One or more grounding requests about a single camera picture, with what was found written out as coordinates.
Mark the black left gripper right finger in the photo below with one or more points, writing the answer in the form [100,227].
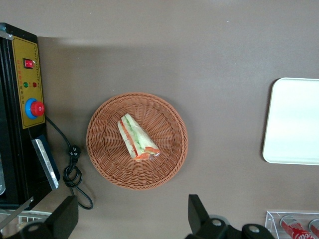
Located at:
[199,219]

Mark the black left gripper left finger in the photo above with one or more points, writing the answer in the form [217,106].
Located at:
[63,216]

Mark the triangle sandwich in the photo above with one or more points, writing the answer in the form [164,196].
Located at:
[136,139]

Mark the round brown wicker basket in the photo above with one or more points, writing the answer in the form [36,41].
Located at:
[159,164]

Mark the white rectangular tray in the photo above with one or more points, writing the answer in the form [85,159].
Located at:
[294,122]

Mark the clear acrylic box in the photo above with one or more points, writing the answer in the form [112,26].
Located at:
[272,224]

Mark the black sealing machine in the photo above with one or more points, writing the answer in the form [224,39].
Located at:
[10,149]

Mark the red soda can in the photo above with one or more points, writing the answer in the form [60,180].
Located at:
[295,229]
[315,227]

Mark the red emergency stop button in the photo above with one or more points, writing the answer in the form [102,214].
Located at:
[37,108]

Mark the green indicator light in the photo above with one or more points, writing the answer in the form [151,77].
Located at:
[26,84]

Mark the yellow control panel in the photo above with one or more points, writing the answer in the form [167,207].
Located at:
[27,74]

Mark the red rocker switch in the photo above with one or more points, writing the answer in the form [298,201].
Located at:
[28,63]

